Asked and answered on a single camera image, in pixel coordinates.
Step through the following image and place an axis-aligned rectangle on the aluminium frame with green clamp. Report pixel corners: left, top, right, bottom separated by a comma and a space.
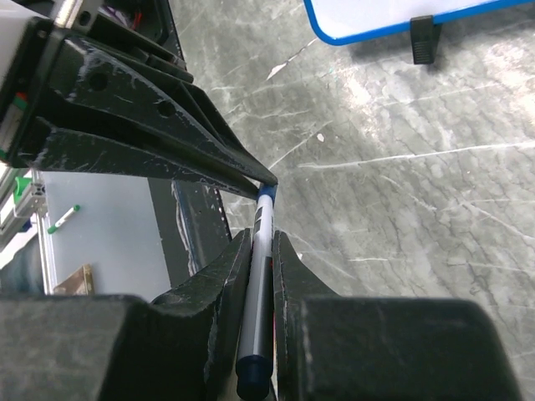
1, 165, 45, 294

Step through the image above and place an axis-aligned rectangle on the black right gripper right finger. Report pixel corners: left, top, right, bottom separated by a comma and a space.
273, 231, 522, 400

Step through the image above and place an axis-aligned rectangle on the green white marker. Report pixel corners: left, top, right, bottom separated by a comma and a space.
47, 205, 81, 235

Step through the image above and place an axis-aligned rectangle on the white blue whiteboard marker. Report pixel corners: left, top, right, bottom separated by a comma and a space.
236, 195, 273, 400

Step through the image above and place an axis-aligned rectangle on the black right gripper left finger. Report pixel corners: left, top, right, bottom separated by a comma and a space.
1, 230, 251, 400

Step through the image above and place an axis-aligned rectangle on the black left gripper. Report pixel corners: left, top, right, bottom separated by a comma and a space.
1, 1, 278, 199

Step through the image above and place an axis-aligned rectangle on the blue marker cap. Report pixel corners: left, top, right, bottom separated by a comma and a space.
257, 184, 278, 203

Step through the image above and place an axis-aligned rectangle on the blue framed whiteboard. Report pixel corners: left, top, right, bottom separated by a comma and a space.
304, 0, 525, 46

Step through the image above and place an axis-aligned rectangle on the brown wooden block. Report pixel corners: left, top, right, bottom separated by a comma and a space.
53, 264, 94, 296

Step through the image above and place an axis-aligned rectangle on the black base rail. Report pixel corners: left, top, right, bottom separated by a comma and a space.
148, 179, 232, 287

